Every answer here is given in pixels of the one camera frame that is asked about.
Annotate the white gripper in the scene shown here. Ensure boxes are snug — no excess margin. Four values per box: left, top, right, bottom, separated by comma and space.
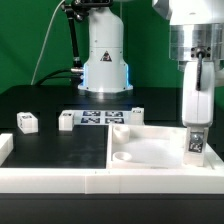
182, 62, 215, 150

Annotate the white square tabletop part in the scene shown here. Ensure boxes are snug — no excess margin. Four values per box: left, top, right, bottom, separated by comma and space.
105, 123, 221, 170

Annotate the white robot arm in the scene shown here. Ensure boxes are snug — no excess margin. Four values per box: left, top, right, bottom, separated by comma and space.
79, 0, 224, 152

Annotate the fiducial marker sheet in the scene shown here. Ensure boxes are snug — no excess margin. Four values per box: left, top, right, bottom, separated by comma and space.
75, 110, 130, 125

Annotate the white U-shaped obstacle fence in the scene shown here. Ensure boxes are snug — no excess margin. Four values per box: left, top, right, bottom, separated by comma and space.
0, 134, 224, 194

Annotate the black cable bundle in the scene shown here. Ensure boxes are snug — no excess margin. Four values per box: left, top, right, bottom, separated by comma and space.
34, 68, 84, 88

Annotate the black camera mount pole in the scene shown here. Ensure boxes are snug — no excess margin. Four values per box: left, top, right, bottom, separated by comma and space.
62, 0, 88, 79

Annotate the grey cable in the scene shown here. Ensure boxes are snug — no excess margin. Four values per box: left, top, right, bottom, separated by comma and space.
30, 0, 67, 86

